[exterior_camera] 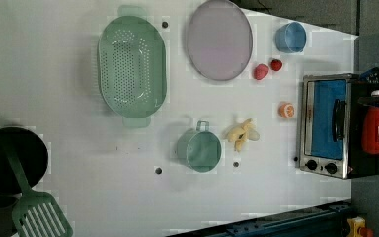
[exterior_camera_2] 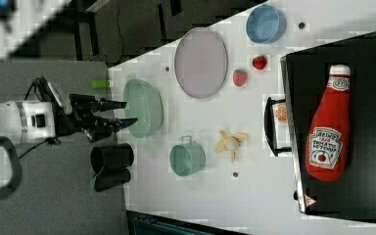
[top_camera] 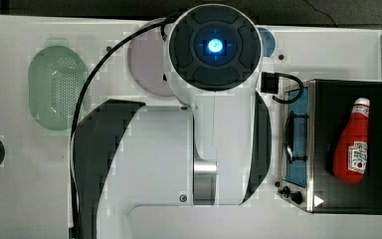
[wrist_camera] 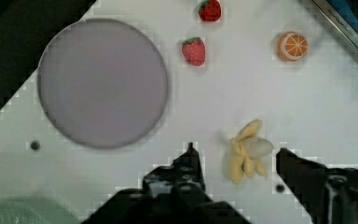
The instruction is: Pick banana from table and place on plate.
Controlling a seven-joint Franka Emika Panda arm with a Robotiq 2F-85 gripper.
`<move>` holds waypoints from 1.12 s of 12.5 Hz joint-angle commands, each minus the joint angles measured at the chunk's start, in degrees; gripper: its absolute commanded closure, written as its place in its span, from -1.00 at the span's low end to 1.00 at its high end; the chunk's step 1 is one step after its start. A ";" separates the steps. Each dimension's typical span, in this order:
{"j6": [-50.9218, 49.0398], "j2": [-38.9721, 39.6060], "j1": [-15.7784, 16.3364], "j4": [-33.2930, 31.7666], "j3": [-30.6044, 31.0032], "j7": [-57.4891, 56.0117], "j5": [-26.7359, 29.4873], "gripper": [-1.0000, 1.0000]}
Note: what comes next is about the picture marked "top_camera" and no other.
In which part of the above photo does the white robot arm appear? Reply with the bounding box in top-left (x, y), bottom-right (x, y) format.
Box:
top-left (71, 4), bottom-right (271, 239)

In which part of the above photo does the lilac round plate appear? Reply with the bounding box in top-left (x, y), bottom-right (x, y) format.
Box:
top-left (127, 30), bottom-right (173, 97)

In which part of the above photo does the blue cup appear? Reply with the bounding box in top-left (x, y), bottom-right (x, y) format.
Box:
top-left (259, 28), bottom-right (276, 57)

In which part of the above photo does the black toaster oven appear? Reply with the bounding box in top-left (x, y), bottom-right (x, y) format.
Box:
top-left (277, 80), bottom-right (382, 215)

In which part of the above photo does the green perforated colander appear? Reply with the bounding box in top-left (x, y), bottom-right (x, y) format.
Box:
top-left (28, 38), bottom-right (89, 130)

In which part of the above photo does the red ketchup bottle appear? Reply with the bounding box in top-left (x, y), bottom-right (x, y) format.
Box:
top-left (332, 98), bottom-right (370, 184)

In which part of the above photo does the black short connector cable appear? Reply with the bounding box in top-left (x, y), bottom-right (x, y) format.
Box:
top-left (261, 72), bottom-right (305, 105)

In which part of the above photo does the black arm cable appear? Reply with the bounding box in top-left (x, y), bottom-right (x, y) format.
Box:
top-left (69, 12), bottom-right (183, 239)

